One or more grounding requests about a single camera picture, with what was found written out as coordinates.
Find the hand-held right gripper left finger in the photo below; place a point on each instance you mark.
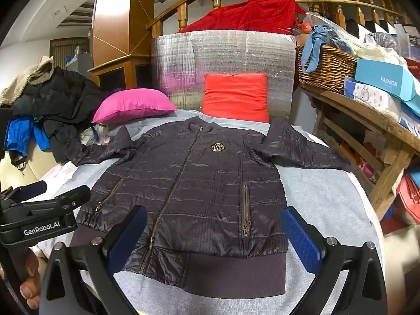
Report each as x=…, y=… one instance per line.
x=128, y=238

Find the red pillow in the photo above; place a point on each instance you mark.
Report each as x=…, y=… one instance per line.
x=236, y=96

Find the blue jacket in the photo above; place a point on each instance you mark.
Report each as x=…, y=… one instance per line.
x=19, y=134

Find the dark quilted zip jacket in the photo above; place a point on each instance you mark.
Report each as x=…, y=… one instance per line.
x=197, y=187

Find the red bag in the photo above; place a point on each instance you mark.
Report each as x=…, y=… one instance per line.
x=410, y=193

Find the floral cloth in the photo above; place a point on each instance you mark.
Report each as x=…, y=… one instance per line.
x=93, y=134

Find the grey blanket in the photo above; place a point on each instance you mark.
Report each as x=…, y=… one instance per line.
x=328, y=203

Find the person's left hand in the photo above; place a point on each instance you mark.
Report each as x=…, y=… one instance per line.
x=31, y=279

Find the pale pink bed sheet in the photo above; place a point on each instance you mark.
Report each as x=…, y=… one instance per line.
x=59, y=174

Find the beige fleece garment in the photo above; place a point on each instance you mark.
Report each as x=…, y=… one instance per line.
x=23, y=82

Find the wooden cabinet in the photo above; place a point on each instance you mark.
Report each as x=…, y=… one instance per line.
x=115, y=73

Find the blue cardboard box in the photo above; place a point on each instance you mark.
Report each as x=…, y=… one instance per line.
x=384, y=80

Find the white printed box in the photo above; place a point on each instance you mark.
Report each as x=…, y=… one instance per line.
x=370, y=96

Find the wicker basket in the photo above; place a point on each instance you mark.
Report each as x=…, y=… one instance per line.
x=328, y=67

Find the pile of dark clothes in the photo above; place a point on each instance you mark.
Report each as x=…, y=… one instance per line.
x=65, y=95

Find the silver foil insulation mat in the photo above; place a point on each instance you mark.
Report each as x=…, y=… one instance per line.
x=223, y=52

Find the light blue cloth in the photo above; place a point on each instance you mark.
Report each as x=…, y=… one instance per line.
x=311, y=49

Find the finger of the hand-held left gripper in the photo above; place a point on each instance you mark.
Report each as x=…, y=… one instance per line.
x=70, y=197
x=32, y=188

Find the wooden pillar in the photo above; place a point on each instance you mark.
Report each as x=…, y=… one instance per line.
x=121, y=16

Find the pink pillow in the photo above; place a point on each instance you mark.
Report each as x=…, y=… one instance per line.
x=134, y=105

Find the wooden table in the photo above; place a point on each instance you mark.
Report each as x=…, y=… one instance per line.
x=361, y=111

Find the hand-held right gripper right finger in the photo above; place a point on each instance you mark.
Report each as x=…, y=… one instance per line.
x=302, y=239

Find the clear plastic bag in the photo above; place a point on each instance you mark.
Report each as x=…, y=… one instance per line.
x=382, y=39

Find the red blanket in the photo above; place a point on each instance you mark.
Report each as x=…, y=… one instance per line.
x=249, y=14

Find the beige leather sofa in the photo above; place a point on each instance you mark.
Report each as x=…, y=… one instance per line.
x=16, y=177

